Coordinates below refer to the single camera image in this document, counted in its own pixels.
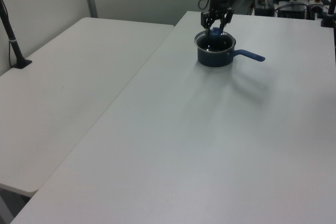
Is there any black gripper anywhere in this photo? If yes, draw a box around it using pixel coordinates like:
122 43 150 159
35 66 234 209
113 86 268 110
201 0 235 39

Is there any glass lid with blue knob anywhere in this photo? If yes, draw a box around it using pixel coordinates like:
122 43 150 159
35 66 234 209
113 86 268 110
195 26 236 51

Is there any black electronics box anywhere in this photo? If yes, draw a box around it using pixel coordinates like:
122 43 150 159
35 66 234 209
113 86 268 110
253 0 275 16

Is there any black controller box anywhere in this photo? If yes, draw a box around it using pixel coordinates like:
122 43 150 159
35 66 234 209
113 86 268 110
277 1 309 20

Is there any white side table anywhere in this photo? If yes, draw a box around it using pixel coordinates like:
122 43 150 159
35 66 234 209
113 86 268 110
0 17 176 194

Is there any dark saucepan with blue handle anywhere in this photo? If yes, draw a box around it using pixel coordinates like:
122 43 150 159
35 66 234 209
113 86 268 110
194 30 266 68

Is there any black camera pole with clamp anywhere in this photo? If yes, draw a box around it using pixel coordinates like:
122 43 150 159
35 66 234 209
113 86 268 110
319 0 336 28

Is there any black camera pole with foot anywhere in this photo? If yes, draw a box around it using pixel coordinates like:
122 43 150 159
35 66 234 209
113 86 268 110
0 0 33 71

